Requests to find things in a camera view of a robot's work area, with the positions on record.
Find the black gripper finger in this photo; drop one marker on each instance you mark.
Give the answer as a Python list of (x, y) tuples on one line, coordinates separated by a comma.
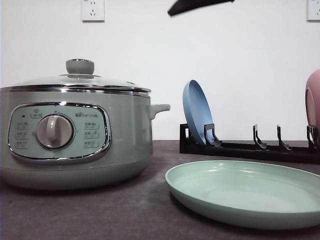
[(187, 5)]

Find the glass steamer lid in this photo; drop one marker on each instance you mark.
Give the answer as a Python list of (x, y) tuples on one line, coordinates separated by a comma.
[(80, 77)]

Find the green plate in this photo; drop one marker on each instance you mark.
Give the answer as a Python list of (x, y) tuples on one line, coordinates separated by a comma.
[(247, 194)]

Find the blue plate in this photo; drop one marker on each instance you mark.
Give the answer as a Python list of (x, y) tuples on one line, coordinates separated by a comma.
[(198, 111)]

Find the pink plate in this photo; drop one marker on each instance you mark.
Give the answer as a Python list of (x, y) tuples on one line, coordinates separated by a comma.
[(312, 103)]

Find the green electric steamer pot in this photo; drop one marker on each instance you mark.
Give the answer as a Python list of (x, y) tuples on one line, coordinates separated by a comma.
[(75, 136)]

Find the black dish rack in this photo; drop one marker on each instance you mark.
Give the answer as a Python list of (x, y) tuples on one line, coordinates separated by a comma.
[(257, 150)]

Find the white wall socket left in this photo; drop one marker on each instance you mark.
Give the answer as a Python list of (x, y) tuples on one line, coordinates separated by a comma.
[(93, 12)]

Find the white wall socket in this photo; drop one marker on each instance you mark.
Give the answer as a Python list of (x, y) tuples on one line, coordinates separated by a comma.
[(311, 12), (93, 12)]

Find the white wall socket right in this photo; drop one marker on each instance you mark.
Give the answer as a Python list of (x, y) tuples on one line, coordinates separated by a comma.
[(311, 12)]

